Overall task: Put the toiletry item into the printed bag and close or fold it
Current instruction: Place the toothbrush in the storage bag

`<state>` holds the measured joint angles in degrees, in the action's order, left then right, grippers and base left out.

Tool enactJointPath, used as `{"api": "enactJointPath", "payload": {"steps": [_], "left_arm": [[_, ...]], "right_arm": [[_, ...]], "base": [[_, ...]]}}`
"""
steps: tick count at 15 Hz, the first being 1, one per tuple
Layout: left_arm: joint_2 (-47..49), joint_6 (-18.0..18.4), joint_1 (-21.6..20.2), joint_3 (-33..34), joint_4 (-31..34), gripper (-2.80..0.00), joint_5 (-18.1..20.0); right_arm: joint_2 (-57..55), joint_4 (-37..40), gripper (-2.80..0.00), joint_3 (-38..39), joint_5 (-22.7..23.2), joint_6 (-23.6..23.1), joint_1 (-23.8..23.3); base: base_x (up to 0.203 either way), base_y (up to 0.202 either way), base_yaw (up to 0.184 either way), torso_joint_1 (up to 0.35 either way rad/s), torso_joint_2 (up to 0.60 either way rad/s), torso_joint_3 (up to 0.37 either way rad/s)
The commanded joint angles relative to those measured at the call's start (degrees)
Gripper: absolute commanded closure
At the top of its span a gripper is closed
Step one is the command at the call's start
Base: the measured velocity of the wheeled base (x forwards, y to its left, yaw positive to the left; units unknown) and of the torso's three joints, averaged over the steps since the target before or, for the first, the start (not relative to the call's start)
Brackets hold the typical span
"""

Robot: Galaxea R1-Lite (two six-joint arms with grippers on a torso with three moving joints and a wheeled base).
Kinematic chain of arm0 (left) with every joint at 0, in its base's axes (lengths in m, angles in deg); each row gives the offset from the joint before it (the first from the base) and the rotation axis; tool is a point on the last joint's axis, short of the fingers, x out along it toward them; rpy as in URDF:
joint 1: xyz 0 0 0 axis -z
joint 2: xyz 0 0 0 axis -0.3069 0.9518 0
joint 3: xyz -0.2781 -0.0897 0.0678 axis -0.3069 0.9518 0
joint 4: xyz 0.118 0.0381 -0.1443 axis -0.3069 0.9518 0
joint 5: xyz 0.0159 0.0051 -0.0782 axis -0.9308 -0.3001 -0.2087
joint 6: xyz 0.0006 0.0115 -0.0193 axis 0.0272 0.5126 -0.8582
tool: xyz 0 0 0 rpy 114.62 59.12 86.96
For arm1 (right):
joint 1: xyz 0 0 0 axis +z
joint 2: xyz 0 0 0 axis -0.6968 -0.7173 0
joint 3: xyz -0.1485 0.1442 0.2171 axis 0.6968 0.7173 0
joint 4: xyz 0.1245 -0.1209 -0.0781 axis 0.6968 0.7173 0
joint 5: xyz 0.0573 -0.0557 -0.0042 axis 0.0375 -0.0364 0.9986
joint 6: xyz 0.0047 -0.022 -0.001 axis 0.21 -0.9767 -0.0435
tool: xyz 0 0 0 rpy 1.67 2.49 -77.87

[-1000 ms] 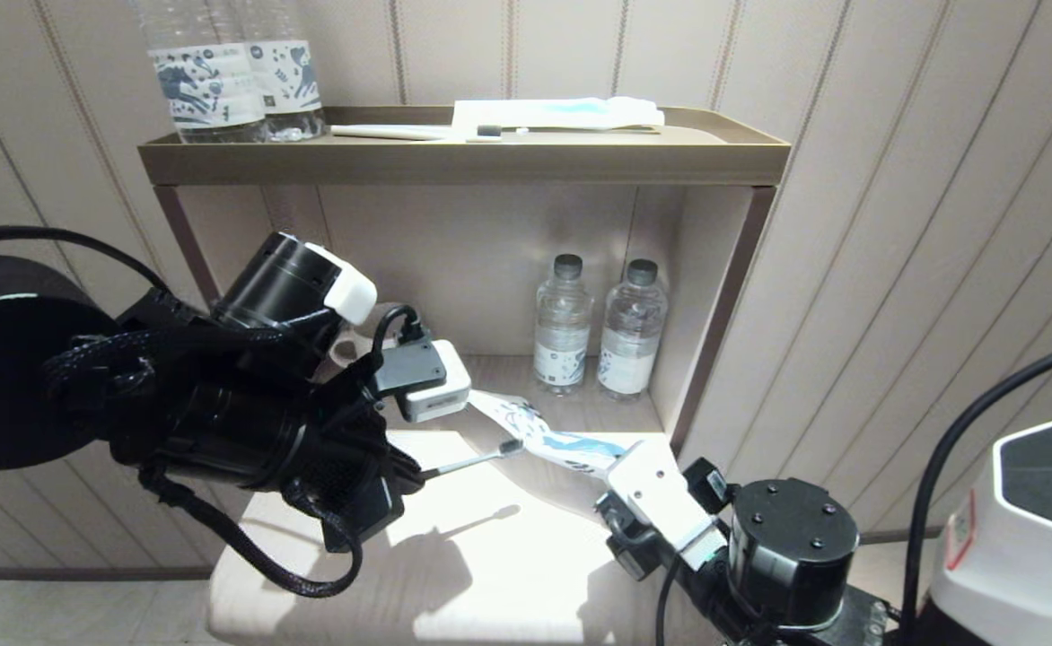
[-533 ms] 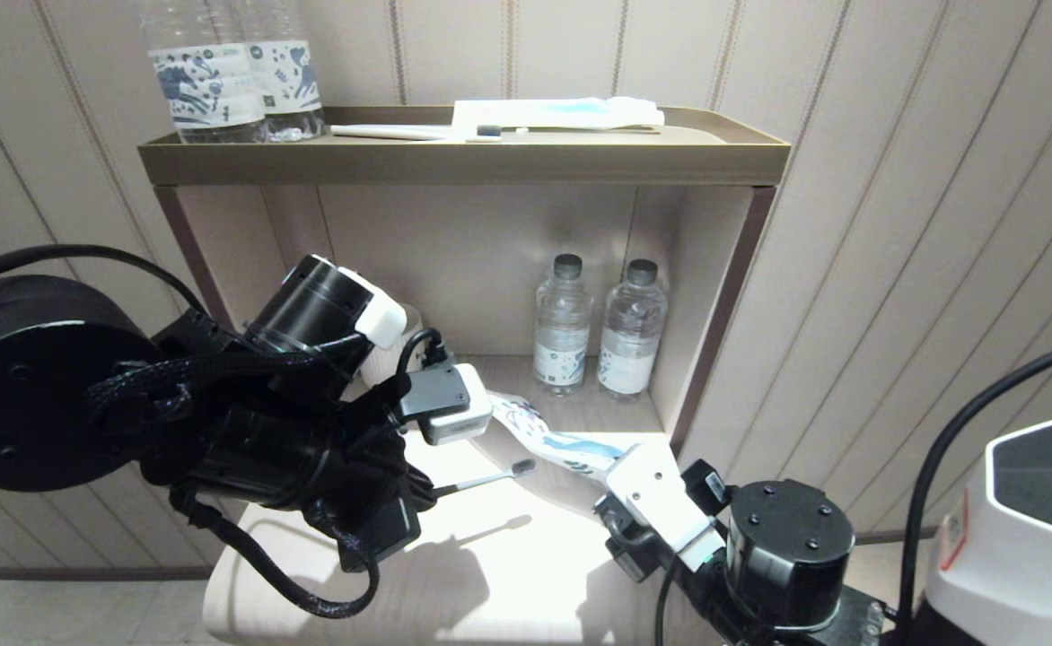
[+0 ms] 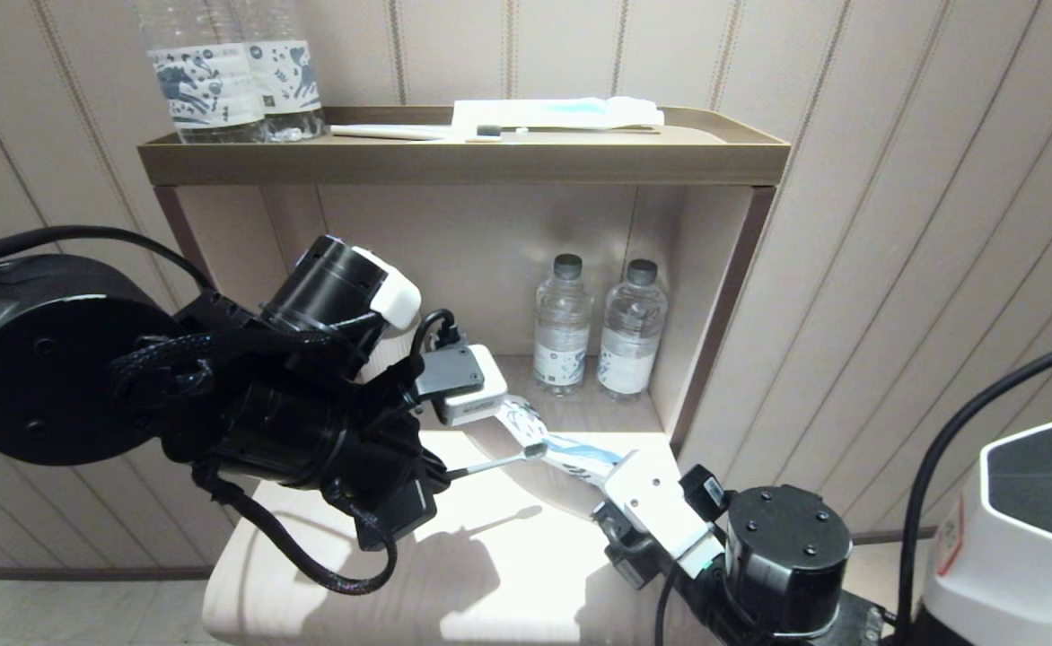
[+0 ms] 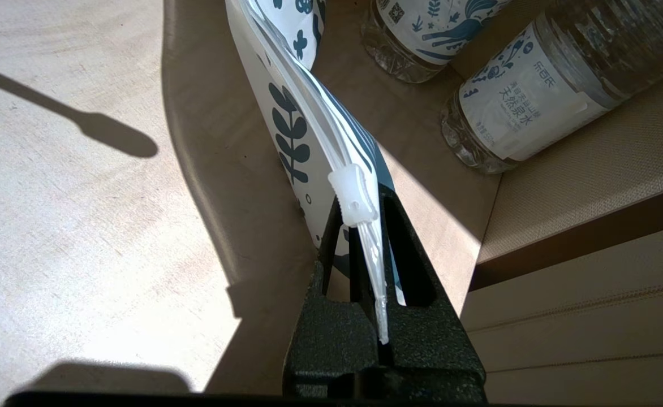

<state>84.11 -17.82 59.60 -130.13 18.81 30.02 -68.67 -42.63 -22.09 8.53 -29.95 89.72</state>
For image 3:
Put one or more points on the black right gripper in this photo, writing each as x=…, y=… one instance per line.
x=705, y=493

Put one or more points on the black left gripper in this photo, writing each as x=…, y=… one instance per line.
x=396, y=498

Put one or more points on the pale green toothbrush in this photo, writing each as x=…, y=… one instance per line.
x=499, y=463

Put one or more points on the white blue plastic wrapper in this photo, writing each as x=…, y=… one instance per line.
x=571, y=453

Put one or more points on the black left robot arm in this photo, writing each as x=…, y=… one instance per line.
x=59, y=359

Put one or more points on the small clear water bottle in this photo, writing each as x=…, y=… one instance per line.
x=562, y=336
x=631, y=345

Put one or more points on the brown open shelf unit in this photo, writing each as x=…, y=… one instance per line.
x=490, y=163

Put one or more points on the white toothbrush dark bristles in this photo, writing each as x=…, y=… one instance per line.
x=391, y=133

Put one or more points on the large clear water bottle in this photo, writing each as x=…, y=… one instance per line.
x=293, y=81
x=203, y=85

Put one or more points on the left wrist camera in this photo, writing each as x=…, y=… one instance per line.
x=468, y=381

